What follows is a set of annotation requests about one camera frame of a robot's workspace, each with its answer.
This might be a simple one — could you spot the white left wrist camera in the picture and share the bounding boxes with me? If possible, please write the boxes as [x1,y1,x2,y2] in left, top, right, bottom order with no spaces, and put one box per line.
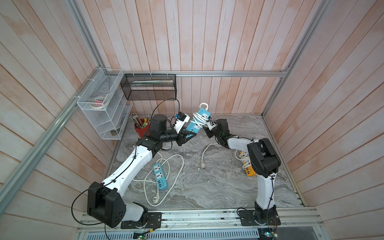
[174,112,190,134]

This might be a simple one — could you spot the bundle of pencils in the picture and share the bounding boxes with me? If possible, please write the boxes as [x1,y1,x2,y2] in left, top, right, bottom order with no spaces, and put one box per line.
[129,113,149,129]

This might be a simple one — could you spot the orange power strip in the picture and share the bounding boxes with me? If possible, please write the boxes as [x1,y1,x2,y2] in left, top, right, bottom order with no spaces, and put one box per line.
[239,152,257,177]

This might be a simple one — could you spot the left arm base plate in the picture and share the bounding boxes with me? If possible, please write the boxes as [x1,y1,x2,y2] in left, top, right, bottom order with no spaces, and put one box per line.
[121,212,162,230]

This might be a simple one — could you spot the red metal pencil bucket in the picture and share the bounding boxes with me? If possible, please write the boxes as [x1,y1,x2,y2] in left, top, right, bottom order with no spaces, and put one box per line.
[134,119,150,138]

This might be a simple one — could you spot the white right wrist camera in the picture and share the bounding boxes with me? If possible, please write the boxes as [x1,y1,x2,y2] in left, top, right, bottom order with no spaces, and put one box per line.
[207,120,217,131]

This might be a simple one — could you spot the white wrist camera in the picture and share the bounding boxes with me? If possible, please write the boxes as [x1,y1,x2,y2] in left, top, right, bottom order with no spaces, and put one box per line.
[174,112,190,134]
[207,120,217,131]

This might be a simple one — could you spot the white power strip cord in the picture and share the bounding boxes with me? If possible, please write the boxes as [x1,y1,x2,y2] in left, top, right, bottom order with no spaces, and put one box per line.
[234,149,252,169]

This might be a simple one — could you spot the white cord of strip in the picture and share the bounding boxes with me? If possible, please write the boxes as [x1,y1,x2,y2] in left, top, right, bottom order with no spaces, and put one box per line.
[190,102,220,169]

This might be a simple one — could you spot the black mesh wall basket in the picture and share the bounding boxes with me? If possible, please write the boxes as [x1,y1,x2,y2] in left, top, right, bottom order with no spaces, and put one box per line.
[120,74,177,101]

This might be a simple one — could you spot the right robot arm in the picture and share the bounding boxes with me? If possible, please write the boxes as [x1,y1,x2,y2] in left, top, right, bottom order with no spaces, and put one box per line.
[203,119,281,218]

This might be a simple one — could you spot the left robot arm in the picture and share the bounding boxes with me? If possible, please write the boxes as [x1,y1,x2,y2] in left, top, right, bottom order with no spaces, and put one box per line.
[87,113,196,228]

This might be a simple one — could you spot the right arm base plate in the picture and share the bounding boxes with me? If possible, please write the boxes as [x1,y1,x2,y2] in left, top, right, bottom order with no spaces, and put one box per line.
[237,208,281,227]

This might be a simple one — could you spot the blue power strip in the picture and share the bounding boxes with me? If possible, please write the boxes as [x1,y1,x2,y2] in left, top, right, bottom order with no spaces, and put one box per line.
[153,164,168,191]
[187,107,211,133]

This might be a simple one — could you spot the white cord of blue strips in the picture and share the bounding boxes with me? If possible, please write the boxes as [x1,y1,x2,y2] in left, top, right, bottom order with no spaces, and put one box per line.
[133,152,186,208]

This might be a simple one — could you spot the white wire mesh shelf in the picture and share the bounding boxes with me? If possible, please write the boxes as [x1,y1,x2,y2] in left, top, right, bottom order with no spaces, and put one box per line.
[77,68,133,140]

